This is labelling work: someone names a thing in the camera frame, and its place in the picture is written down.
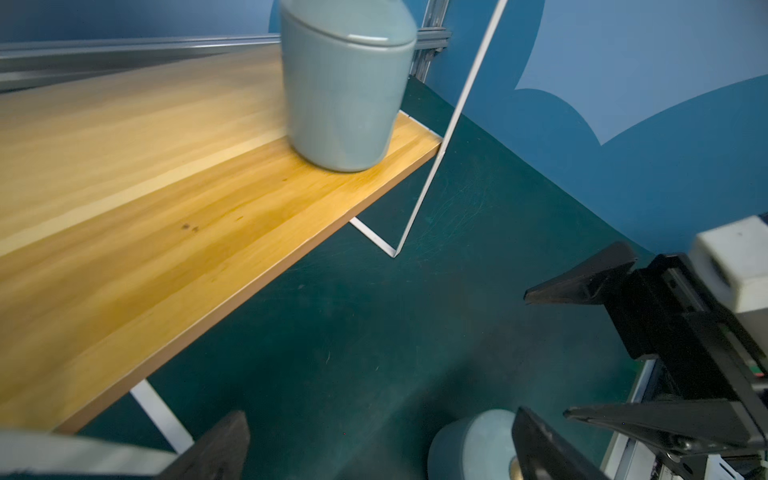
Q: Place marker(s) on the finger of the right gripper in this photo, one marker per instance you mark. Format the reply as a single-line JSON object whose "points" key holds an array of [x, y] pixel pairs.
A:
{"points": [[676, 425], [591, 282]]}

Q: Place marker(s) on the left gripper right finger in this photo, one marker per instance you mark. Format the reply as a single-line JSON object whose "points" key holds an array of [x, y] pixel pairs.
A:
{"points": [[542, 453]]}

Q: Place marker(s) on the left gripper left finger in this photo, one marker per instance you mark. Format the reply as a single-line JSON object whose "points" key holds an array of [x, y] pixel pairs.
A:
{"points": [[220, 453]]}

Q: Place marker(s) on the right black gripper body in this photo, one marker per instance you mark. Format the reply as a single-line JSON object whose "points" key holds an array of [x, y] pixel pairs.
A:
{"points": [[664, 312]]}

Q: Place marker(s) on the grey-blue tea canister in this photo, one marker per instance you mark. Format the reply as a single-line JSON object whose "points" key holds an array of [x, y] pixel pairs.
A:
{"points": [[478, 447], [345, 70]]}

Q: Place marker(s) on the wooden two-tier shelf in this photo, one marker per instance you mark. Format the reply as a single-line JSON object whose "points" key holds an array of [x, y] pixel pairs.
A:
{"points": [[139, 209]]}

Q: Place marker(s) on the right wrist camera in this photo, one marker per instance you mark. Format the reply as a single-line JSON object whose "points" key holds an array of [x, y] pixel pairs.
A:
{"points": [[731, 261]]}

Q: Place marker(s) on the right aluminium frame post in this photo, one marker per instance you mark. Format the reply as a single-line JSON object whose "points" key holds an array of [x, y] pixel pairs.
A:
{"points": [[432, 38]]}

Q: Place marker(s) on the rear aluminium frame bar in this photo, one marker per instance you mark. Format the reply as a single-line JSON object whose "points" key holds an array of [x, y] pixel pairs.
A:
{"points": [[29, 65]]}

